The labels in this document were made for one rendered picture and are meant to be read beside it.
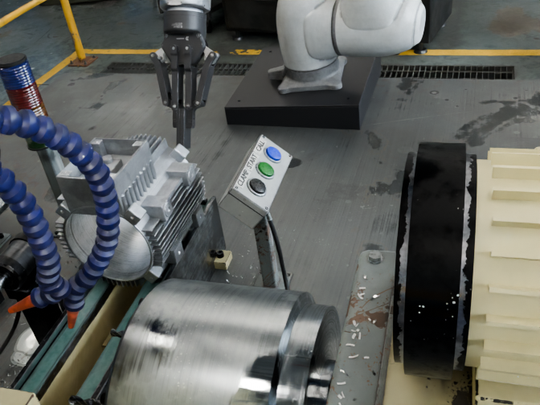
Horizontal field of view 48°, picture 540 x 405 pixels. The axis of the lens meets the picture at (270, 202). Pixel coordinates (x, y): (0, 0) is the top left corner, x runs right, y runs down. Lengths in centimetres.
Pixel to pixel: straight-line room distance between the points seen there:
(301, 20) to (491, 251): 128
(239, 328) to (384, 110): 121
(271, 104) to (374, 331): 116
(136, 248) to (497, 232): 79
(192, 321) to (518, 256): 34
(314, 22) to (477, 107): 50
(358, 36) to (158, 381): 117
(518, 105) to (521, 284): 137
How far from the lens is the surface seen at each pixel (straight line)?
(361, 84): 171
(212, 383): 59
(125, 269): 107
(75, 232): 107
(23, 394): 66
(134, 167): 97
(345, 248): 124
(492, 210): 43
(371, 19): 157
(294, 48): 167
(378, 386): 56
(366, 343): 59
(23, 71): 128
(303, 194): 140
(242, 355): 59
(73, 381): 105
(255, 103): 171
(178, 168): 104
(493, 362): 46
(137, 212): 94
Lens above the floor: 160
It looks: 35 degrees down
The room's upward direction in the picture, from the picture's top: 8 degrees counter-clockwise
